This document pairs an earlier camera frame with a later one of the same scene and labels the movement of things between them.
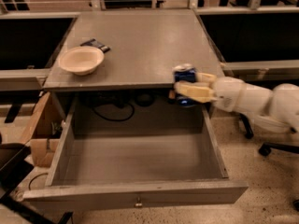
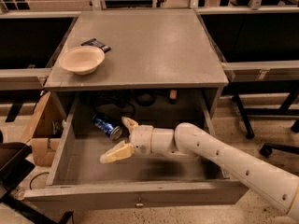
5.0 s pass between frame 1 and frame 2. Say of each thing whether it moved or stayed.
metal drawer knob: stayed
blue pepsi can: moved
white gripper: moved
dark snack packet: stayed
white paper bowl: stayed
